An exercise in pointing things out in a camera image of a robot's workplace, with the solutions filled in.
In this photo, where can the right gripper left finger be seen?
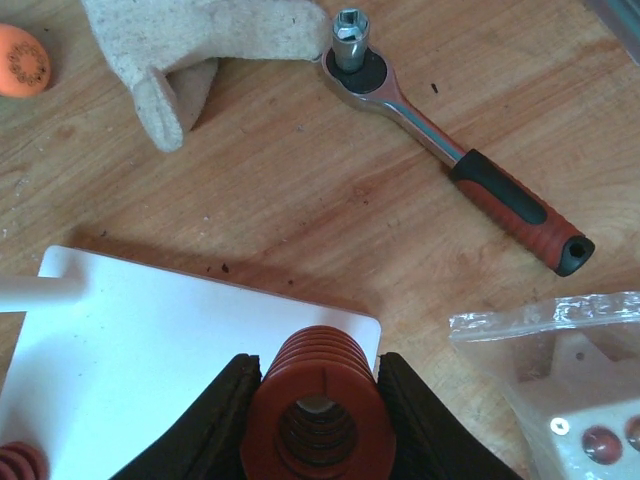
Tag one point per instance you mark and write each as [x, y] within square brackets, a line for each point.
[204, 442]

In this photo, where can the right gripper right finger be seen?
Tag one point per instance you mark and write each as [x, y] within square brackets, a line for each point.
[430, 442]

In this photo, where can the red spring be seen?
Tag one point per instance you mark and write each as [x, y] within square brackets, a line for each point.
[22, 461]
[318, 413]

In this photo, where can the white peg base plate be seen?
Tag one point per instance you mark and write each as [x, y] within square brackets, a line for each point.
[94, 382]

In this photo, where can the white work glove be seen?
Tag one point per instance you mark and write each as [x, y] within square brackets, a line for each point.
[167, 53]

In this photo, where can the orange black screwdriver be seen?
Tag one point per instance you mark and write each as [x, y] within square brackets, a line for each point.
[25, 65]

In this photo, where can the clear plastic zip bag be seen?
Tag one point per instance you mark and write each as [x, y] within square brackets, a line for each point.
[516, 349]

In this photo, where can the brown handle tool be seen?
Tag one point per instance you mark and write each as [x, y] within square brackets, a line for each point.
[363, 78]

